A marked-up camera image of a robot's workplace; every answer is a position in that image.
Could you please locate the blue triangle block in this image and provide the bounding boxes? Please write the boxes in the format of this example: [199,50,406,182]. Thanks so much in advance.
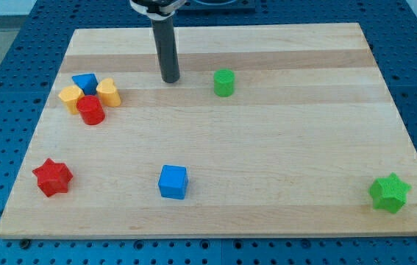
[71,73,98,95]

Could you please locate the blue cube block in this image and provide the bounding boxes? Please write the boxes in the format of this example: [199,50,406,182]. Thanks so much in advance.
[158,165,188,199]

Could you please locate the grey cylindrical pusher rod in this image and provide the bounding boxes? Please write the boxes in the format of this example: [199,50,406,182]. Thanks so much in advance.
[152,17,180,83]

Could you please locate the red star block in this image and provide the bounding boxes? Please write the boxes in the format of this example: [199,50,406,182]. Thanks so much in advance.
[32,158,73,197]

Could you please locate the yellow heart block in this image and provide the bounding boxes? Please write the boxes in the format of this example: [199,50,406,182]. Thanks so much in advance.
[96,78,121,107]

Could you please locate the wooden board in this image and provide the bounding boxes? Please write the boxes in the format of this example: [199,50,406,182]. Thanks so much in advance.
[0,23,417,239]

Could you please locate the green cylinder block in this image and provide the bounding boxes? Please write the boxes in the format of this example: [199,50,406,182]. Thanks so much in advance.
[213,68,235,97]

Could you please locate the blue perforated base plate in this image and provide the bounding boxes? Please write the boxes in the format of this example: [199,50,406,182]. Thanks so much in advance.
[0,0,417,264]

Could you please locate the green star block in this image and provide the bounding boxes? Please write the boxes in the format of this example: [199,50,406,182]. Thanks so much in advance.
[368,172,412,213]

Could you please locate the red cylinder block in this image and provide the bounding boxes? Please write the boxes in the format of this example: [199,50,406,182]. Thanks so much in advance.
[76,95,105,125]

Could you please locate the yellow pentagon block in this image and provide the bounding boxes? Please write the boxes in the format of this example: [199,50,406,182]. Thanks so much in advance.
[58,85,84,115]

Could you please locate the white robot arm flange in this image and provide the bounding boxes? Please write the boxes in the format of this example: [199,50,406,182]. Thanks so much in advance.
[129,0,186,21]

